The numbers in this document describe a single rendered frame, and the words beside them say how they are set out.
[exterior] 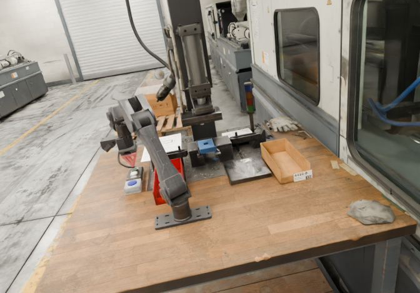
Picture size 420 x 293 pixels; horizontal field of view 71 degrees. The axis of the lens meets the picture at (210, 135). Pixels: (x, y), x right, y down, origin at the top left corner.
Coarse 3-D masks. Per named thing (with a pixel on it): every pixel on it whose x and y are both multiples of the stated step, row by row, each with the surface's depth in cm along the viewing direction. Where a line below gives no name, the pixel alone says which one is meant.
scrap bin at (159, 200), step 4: (172, 160) 133; (176, 160) 134; (180, 160) 131; (176, 164) 134; (180, 164) 135; (176, 168) 135; (180, 168) 135; (156, 172) 128; (180, 172) 132; (156, 176) 126; (156, 180) 124; (156, 184) 121; (156, 188) 119; (160, 188) 123; (152, 192) 110; (156, 192) 117; (156, 196) 115; (160, 196) 117; (156, 200) 112; (160, 200) 112; (164, 200) 112; (156, 204) 112; (160, 204) 113
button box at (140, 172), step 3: (117, 153) 162; (117, 156) 158; (117, 159) 155; (120, 162) 150; (123, 165) 147; (132, 168) 138; (138, 168) 137; (141, 168) 136; (129, 171) 135; (138, 171) 134; (141, 171) 134; (129, 174) 133; (138, 174) 131; (141, 174) 131; (129, 177) 130; (132, 177) 129; (135, 177) 129; (138, 177) 129; (141, 177) 130; (126, 180) 129; (129, 180) 129; (141, 180) 130
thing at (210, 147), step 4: (204, 140) 140; (208, 140) 140; (200, 144) 136; (208, 144) 135; (212, 144) 134; (200, 148) 133; (204, 148) 126; (208, 148) 126; (212, 148) 127; (204, 152) 128
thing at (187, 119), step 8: (200, 96) 126; (192, 104) 134; (200, 104) 128; (208, 104) 126; (184, 112) 135; (192, 112) 128; (200, 112) 125; (208, 112) 129; (216, 112) 128; (184, 120) 127; (192, 120) 127; (200, 120) 128; (208, 120) 128; (216, 120) 129
